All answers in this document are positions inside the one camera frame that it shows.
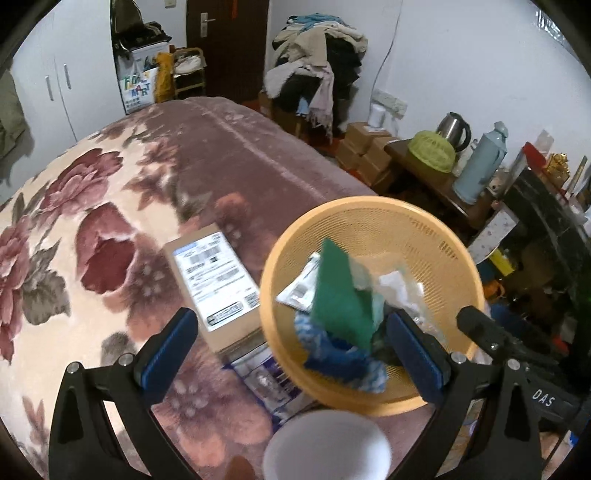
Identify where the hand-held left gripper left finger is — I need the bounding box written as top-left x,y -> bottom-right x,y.
48,307 -> 199,480

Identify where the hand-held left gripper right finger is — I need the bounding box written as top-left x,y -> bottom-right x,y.
387,309 -> 543,480

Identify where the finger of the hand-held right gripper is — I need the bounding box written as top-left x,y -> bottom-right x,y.
456,305 -> 543,370

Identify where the clear plastic zip bag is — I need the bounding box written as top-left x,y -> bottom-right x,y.
372,263 -> 446,342

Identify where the blue white striped cloth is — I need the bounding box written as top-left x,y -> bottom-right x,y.
294,311 -> 389,394

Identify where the green scouring pad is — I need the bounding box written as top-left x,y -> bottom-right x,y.
308,237 -> 377,354

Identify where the yellow plastic basket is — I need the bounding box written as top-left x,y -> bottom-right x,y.
259,196 -> 486,418

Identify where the white blue snack packet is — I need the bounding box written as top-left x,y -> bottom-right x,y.
276,251 -> 324,312

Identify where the labelled cardboard box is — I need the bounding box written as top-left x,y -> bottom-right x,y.
164,224 -> 269,365

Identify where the blue white plastic packet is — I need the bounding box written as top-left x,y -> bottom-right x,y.
222,344 -> 319,425

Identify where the black marble table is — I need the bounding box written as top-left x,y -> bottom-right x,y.
501,168 -> 591,324

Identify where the white bowl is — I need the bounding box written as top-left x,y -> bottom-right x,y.
263,410 -> 393,480

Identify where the brown wooden side table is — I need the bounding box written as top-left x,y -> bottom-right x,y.
383,138 -> 490,232

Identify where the grey thermos flask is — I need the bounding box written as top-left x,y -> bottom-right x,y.
451,121 -> 509,205

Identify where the floral fleece blanket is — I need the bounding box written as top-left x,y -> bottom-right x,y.
0,96 -> 462,480

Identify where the green plastic basket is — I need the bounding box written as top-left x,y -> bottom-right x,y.
407,130 -> 457,174

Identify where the steel electric kettle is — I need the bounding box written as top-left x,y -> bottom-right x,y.
435,112 -> 472,153

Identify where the stack of cardboard boxes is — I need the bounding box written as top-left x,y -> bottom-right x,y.
336,121 -> 402,195

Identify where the white printed shopping bag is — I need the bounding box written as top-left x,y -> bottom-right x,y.
117,69 -> 155,114

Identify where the yellow bag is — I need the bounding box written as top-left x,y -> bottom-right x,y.
154,52 -> 175,103

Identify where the small wooden rack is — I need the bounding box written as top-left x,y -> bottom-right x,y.
172,46 -> 206,100

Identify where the olive jacket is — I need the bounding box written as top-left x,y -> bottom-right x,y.
0,71 -> 28,162

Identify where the white wardrobe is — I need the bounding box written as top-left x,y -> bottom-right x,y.
9,0 -> 118,144

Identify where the pile of clothes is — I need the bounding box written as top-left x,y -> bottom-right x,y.
263,14 -> 369,139

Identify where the dark wooden door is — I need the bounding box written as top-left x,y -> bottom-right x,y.
185,0 -> 269,104

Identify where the white wall socket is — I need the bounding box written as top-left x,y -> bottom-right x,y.
369,88 -> 409,116

